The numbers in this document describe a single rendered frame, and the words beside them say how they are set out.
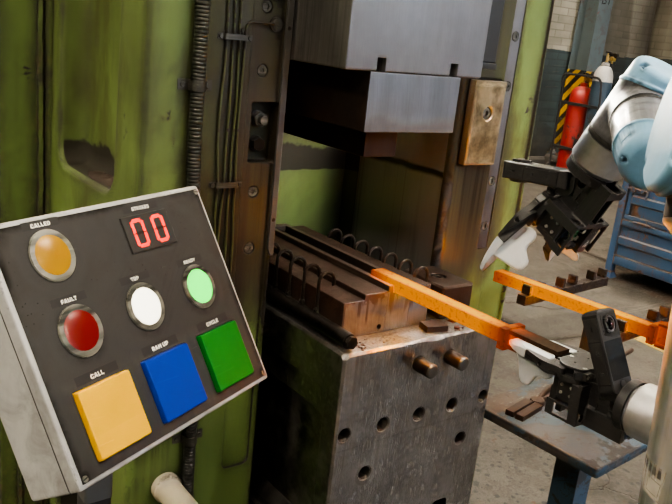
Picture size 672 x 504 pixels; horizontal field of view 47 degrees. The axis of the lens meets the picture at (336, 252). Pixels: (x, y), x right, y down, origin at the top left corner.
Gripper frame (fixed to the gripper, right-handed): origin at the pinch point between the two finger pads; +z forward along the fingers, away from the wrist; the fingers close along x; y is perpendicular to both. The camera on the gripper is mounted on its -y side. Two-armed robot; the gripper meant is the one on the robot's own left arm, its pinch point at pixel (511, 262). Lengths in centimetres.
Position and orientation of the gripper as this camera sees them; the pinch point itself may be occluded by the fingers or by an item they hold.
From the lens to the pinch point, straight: 119.4
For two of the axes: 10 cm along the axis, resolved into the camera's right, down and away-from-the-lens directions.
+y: 4.8, 6.9, -5.4
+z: -3.6, 7.2, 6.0
